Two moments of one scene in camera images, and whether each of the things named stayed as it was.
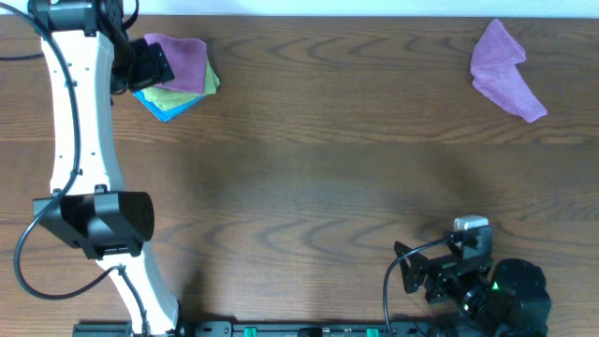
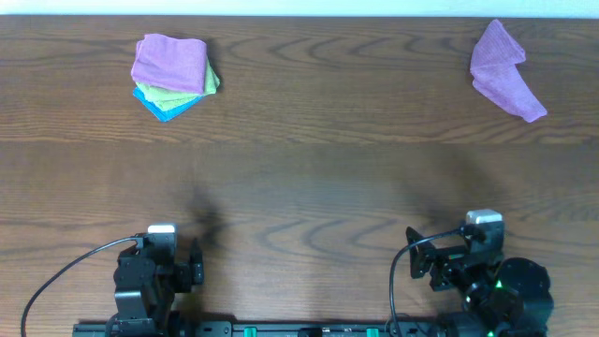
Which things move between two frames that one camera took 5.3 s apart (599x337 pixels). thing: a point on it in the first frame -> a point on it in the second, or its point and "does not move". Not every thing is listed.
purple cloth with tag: (186, 59) does not move
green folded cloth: (168, 98) does not move
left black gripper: (151, 65) -> (188, 273)
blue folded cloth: (165, 115) does not move
